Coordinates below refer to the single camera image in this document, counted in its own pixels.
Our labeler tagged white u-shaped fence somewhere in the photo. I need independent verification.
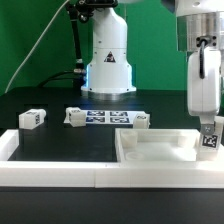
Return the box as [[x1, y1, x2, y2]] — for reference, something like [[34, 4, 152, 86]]
[[0, 130, 224, 188]]

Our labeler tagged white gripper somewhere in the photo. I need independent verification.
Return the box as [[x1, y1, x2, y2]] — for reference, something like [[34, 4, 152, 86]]
[[187, 47, 221, 135]]

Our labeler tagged white cable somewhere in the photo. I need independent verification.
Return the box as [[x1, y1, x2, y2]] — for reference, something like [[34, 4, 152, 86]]
[[4, 0, 72, 94]]

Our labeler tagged black cable bundle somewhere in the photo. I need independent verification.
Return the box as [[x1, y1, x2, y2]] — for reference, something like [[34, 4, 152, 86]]
[[37, 0, 94, 88]]

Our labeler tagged fiducial tag sheet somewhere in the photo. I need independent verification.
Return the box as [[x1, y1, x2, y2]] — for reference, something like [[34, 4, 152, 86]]
[[85, 110, 138, 125]]

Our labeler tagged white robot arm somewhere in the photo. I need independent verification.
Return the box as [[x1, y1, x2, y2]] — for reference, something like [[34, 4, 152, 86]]
[[82, 0, 224, 135]]

